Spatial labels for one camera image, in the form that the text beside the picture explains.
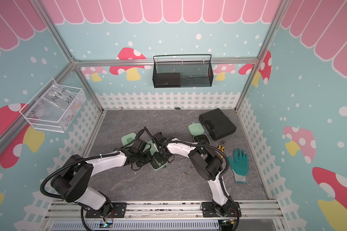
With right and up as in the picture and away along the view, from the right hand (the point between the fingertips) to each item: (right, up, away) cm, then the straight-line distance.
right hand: (159, 159), depth 93 cm
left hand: (-4, -1, -2) cm, 5 cm away
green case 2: (-2, -3, -4) cm, 5 cm away
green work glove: (+51, -3, -3) cm, 51 cm away
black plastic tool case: (+42, +22, +13) cm, 49 cm away
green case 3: (+27, +18, +13) cm, 35 cm away
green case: (-23, +13, +7) cm, 28 cm away
